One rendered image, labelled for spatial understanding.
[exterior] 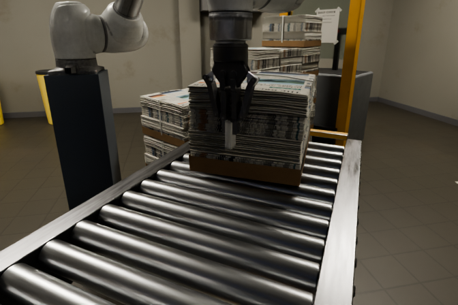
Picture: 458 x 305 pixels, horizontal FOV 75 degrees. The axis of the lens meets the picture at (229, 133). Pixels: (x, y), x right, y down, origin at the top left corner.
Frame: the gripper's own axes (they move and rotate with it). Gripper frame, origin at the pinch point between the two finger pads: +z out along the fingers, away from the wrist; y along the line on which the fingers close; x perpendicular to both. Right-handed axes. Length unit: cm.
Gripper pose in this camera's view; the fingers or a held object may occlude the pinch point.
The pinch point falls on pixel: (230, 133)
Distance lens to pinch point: 69.2
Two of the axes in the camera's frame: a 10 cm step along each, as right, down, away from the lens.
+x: -4.0, 2.8, -8.7
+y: -9.1, -1.3, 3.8
